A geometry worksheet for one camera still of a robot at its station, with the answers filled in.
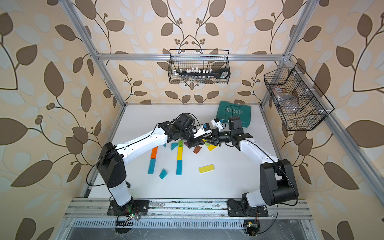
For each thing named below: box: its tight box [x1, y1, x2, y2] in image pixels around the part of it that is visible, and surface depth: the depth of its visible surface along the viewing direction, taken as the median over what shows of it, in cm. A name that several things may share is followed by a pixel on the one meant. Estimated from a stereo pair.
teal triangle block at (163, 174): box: [159, 168, 168, 180], surface depth 86 cm
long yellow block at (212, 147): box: [207, 144, 218, 152], surface depth 98 cm
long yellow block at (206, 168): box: [198, 164, 215, 174], surface depth 90 cm
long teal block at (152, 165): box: [148, 158, 156, 174], surface depth 90 cm
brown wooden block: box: [193, 145, 202, 154], surface depth 96 cm
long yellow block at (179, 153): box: [177, 146, 183, 160], surface depth 96 cm
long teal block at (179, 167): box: [176, 160, 183, 176], surface depth 90 cm
